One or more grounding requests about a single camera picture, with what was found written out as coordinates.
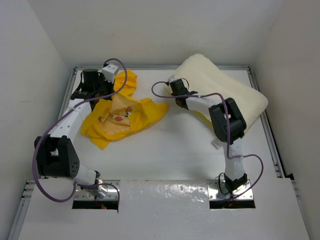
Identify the metal base plate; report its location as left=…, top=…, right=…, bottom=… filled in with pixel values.
left=74, top=179, right=120, bottom=201
left=207, top=179, right=254, bottom=201

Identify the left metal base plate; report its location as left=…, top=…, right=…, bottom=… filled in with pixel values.
left=74, top=179, right=120, bottom=201

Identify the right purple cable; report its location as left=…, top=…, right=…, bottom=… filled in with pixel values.
left=151, top=80, right=264, bottom=201

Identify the yellow pillowcase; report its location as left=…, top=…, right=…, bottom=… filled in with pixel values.
left=80, top=69, right=169, bottom=150

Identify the purple cable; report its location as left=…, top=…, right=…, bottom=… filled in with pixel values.
left=151, top=80, right=264, bottom=201
left=32, top=58, right=128, bottom=202

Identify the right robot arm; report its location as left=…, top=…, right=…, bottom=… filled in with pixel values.
left=168, top=78, right=248, bottom=195

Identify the cream pillow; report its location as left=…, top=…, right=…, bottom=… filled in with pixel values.
left=170, top=53, right=268, bottom=128

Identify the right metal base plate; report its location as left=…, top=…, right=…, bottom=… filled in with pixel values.
left=207, top=179, right=254, bottom=201

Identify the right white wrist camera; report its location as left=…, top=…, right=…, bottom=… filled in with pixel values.
left=168, top=76, right=176, bottom=83

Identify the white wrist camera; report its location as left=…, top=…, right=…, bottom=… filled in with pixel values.
left=101, top=63, right=119, bottom=84
left=168, top=76, right=176, bottom=83

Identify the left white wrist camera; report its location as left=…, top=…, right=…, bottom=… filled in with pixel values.
left=101, top=63, right=119, bottom=84

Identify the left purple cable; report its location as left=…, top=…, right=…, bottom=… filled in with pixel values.
left=32, top=58, right=128, bottom=202

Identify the aluminium table frame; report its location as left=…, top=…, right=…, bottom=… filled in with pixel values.
left=7, top=65, right=298, bottom=240

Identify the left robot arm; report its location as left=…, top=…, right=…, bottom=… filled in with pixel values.
left=32, top=64, right=119, bottom=192

